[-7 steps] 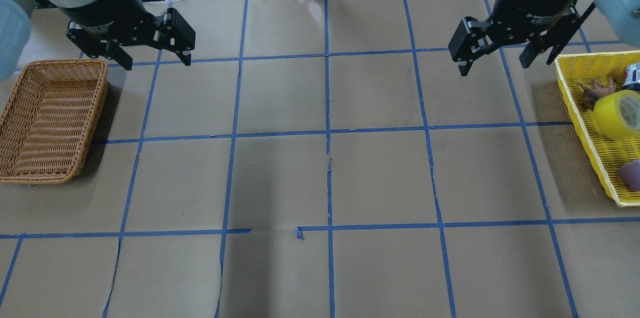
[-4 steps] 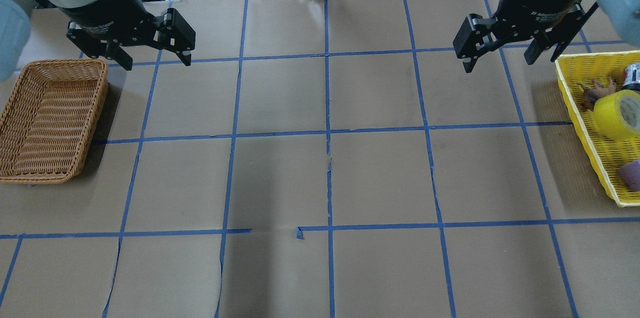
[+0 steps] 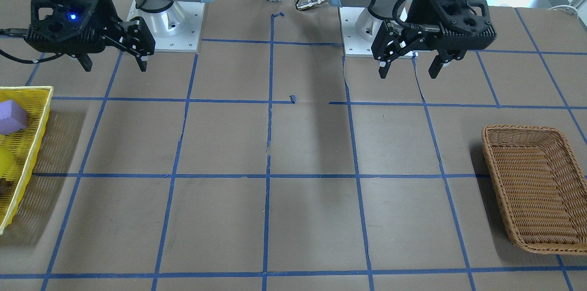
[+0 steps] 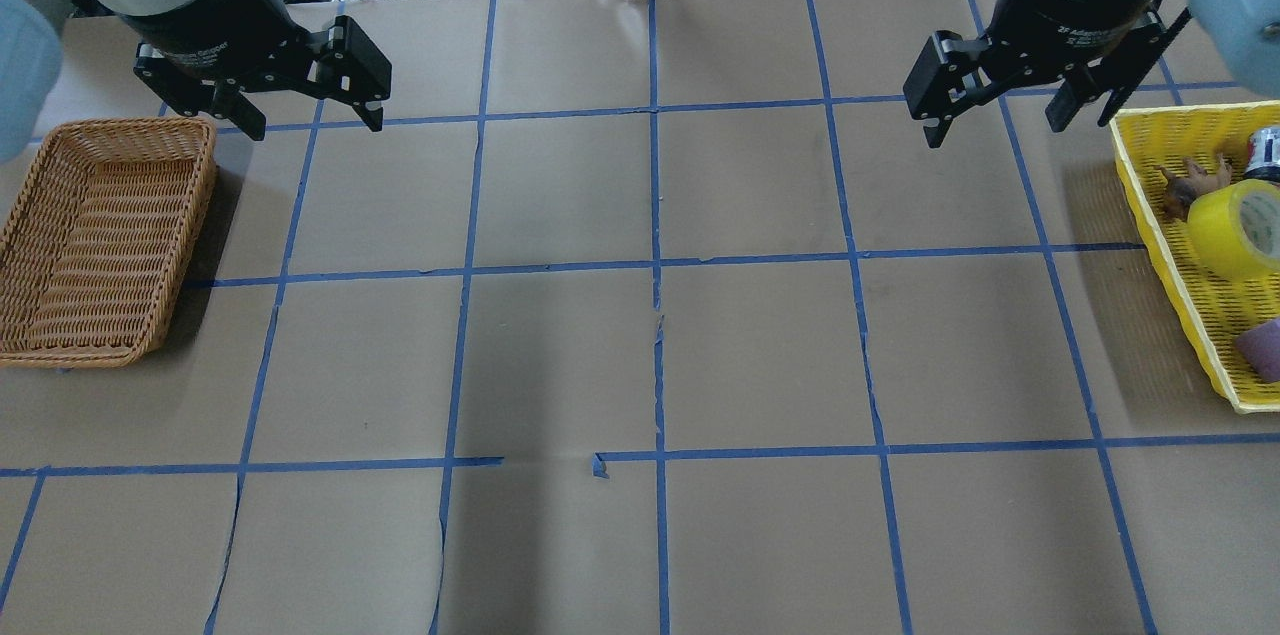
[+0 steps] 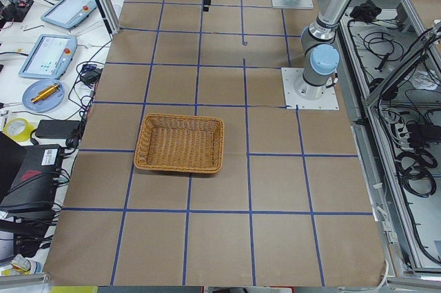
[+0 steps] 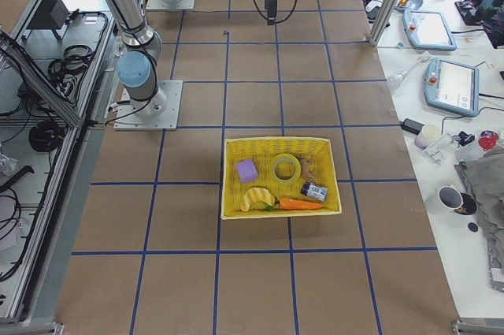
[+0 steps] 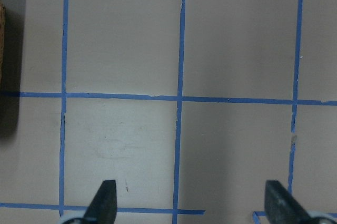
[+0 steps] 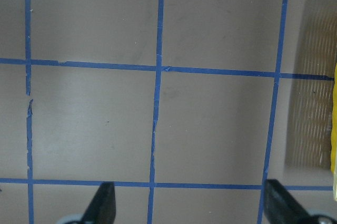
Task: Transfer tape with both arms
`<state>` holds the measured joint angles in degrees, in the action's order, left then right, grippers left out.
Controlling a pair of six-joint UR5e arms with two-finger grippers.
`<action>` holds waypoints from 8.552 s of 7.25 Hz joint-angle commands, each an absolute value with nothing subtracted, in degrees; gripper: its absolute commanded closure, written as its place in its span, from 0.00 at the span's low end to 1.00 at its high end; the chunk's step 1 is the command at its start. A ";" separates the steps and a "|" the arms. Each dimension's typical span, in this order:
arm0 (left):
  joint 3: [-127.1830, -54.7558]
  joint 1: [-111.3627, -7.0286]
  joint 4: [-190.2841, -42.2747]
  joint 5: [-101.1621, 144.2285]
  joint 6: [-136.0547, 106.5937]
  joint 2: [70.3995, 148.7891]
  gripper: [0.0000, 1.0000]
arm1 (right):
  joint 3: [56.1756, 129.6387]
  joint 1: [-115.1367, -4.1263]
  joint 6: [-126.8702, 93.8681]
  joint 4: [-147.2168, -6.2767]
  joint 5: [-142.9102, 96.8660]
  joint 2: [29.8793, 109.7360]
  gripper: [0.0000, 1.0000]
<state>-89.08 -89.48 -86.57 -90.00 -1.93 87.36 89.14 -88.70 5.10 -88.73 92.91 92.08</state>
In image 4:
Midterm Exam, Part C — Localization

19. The yellow plastic basket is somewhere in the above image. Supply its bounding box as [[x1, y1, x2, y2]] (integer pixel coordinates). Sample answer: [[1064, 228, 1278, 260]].
[[1110, 101, 1277, 414]]

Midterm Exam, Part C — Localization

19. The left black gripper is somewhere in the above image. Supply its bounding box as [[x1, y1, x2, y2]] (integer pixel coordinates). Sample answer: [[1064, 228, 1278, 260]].
[[133, 0, 393, 142]]

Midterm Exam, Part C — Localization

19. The brown wicker basket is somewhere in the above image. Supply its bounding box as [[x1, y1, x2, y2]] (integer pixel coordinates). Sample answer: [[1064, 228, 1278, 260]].
[[1, 117, 218, 369]]

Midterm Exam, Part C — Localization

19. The small blue white can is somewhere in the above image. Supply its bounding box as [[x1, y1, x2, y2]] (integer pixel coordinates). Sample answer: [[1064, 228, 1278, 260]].
[[1242, 124, 1280, 186]]

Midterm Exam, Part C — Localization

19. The yellow tape roll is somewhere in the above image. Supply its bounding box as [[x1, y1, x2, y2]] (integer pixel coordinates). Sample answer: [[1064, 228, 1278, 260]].
[[1187, 179, 1279, 280]]

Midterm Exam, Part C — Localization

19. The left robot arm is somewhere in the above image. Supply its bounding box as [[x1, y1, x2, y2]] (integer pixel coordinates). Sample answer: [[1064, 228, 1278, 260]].
[[1, 0, 393, 161]]

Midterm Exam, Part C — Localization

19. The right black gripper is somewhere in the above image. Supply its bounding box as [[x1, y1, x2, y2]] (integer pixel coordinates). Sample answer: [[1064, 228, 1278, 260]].
[[902, 0, 1165, 149]]

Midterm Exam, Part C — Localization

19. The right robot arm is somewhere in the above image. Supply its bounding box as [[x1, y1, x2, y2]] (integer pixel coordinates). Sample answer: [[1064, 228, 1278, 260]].
[[902, 0, 1279, 149]]

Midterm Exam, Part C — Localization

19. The brown toy animal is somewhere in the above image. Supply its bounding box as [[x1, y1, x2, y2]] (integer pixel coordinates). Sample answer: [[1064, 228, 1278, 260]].
[[1157, 154, 1234, 221]]

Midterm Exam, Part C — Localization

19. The purple foam block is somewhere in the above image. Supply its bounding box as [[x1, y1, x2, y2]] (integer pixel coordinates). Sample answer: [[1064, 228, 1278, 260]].
[[1234, 318, 1280, 384]]

